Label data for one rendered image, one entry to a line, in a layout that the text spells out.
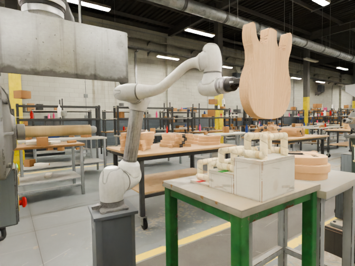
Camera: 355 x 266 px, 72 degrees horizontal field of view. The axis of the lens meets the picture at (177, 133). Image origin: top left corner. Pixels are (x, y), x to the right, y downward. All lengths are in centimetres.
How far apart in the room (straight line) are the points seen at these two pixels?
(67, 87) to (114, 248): 1078
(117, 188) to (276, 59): 117
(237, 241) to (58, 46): 90
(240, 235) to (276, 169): 33
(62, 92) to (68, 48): 1138
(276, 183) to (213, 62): 70
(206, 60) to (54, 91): 1089
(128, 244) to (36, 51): 134
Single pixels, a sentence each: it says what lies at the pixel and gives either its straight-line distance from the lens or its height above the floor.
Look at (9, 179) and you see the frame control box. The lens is 102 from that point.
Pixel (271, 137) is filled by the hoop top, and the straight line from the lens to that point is 112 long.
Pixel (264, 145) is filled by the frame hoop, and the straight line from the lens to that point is 109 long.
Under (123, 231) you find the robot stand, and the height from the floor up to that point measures 58.
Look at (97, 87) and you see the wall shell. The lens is 1246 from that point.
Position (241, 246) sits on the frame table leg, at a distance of 107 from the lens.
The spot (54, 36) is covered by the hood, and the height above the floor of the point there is 148.
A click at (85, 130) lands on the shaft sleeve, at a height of 125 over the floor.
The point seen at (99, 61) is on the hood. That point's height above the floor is 144.
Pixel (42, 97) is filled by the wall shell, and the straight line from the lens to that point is 1193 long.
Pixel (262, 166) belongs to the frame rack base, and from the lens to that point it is 107.
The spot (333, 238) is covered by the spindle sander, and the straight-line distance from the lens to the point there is 286.
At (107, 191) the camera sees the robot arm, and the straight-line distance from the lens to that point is 164.
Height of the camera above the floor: 128
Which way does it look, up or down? 3 degrees down
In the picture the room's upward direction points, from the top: 1 degrees counter-clockwise
